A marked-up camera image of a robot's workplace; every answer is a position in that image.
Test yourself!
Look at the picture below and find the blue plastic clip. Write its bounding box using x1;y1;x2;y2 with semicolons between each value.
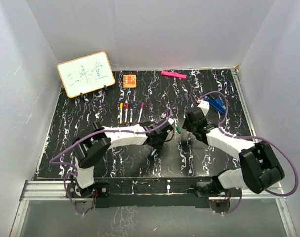
204;95;226;114

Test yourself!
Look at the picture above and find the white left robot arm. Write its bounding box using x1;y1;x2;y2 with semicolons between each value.
73;118;175;197

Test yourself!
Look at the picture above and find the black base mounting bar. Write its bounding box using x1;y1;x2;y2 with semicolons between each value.
64;177;231;209

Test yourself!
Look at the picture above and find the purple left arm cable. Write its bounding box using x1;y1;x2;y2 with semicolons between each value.
49;108;173;216

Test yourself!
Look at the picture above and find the red white pen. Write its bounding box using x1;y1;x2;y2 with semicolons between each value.
124;108;128;125

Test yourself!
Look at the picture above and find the pink plastic clip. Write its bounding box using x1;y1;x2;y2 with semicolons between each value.
161;70;187;79

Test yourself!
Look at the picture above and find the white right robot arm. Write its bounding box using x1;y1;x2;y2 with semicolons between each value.
182;107;285;196

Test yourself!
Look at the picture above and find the blue white pen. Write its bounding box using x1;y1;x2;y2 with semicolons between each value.
129;109;133;125

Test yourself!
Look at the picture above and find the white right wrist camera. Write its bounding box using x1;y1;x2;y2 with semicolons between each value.
197;99;210;116

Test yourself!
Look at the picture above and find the small whiteboard with writing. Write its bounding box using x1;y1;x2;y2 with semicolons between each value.
57;51;115;98

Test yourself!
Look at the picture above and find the orange card pack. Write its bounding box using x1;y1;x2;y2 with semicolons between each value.
123;74;137;88

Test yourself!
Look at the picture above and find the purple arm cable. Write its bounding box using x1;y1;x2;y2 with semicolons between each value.
49;108;173;216
199;91;299;214

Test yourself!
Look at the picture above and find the purple white pen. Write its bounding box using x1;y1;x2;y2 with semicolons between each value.
138;108;143;124

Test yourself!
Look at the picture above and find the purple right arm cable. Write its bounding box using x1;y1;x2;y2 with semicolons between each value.
199;91;299;214

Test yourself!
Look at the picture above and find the green pen cap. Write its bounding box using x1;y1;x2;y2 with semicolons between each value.
176;126;181;134

